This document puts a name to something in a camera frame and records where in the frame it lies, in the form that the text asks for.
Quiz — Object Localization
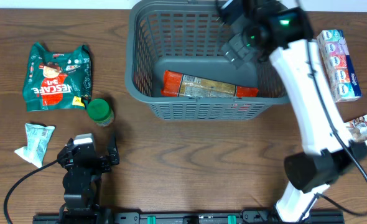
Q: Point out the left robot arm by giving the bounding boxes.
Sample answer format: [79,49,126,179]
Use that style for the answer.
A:
[57,133,120,223]

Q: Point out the orange cracker package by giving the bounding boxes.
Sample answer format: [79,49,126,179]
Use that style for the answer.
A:
[160,70,259,98]

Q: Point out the Kleenex tissue multipack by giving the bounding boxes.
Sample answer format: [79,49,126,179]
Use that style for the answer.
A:
[317,29,362,103]

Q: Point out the grey plastic basket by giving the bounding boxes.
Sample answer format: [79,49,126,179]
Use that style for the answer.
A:
[125,1,289,120]

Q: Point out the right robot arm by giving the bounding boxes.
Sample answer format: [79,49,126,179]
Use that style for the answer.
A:
[215,1,367,223]

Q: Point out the brown white snack pouch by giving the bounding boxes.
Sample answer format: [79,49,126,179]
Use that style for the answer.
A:
[345,114,367,145]

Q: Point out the pale green snack packet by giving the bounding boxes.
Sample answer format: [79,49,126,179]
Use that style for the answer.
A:
[14,123,55,168]

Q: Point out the green Nescafe coffee bag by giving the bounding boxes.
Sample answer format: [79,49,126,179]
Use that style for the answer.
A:
[22,43,92,112]

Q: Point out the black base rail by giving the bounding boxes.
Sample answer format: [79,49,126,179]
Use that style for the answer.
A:
[32,210,345,224]

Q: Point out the green-lid Knorr seasoning jar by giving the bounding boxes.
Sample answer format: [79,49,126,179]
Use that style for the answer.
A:
[86,98,114,126]

